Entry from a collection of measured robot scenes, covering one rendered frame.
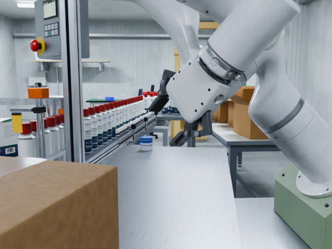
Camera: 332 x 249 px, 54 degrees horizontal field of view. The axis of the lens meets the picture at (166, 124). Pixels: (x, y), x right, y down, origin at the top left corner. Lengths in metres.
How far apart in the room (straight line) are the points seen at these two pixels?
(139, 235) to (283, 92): 0.49
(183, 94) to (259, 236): 0.45
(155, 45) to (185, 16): 8.65
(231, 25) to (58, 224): 0.39
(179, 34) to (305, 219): 0.53
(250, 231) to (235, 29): 0.55
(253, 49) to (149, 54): 8.85
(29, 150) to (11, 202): 0.79
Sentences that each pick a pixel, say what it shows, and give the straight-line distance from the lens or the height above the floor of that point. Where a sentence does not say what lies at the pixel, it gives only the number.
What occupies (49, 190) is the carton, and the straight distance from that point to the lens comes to 0.32.
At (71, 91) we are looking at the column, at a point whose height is 1.18.
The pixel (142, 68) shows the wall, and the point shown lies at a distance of 9.35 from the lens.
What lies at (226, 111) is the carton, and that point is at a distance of 3.29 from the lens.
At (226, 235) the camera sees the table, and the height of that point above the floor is 0.83.
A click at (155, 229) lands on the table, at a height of 0.83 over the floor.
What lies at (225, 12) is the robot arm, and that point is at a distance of 0.67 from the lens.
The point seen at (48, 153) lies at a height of 0.97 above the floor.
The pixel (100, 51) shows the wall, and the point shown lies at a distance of 9.46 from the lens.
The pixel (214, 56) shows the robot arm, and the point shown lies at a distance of 0.55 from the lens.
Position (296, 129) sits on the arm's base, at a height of 1.11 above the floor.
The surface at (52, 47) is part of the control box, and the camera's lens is 1.09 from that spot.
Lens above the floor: 1.22
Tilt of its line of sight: 8 degrees down
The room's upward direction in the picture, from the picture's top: straight up
